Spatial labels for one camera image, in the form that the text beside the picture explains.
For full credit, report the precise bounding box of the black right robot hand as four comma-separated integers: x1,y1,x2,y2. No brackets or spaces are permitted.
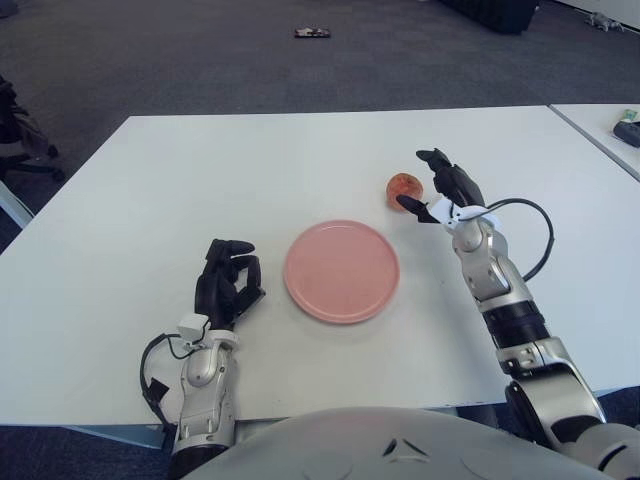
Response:
395,148,486,225

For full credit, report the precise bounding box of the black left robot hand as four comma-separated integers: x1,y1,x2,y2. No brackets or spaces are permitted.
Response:
193,238,266,332

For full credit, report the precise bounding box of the red apple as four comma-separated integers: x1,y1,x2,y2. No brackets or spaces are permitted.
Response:
385,172,425,212

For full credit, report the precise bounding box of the pink round plate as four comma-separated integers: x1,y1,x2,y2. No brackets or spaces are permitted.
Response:
283,219,401,325

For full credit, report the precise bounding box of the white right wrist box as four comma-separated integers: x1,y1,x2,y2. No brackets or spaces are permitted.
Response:
430,198,501,231

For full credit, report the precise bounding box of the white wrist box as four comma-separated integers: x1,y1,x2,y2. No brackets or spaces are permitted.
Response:
430,198,501,231
178,313,210,346

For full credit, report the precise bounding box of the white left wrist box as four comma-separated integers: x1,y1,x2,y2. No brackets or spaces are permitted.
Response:
178,313,210,346

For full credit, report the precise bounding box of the black box furniture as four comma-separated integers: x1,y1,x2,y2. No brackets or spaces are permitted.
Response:
439,0,534,35

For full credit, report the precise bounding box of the black handheld device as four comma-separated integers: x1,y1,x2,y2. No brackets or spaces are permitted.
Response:
613,121,640,149

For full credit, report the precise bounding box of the grey robot torso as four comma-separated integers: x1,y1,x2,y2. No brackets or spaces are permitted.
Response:
182,405,621,480

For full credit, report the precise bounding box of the small grey floor object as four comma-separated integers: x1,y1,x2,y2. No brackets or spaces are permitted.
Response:
585,12,626,32

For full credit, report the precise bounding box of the white furniture edge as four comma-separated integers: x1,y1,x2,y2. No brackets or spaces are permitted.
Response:
0,178,37,229

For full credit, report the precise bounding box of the black office chair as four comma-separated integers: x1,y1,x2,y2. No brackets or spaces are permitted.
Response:
0,74,66,184

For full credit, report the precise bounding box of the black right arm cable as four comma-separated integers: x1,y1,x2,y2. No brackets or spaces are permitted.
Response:
459,198,555,281

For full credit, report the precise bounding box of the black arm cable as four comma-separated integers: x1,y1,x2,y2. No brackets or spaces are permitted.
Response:
459,198,555,281
139,332,187,437

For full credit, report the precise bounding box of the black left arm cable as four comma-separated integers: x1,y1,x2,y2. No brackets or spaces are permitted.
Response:
139,332,187,437

